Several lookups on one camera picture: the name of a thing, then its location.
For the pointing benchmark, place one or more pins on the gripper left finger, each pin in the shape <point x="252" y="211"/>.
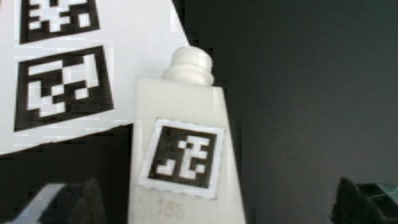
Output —
<point x="66" y="204"/>

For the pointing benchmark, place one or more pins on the white marker sheet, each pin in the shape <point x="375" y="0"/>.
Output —
<point x="80" y="45"/>

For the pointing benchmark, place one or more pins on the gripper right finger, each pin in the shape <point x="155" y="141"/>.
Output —
<point x="366" y="203"/>

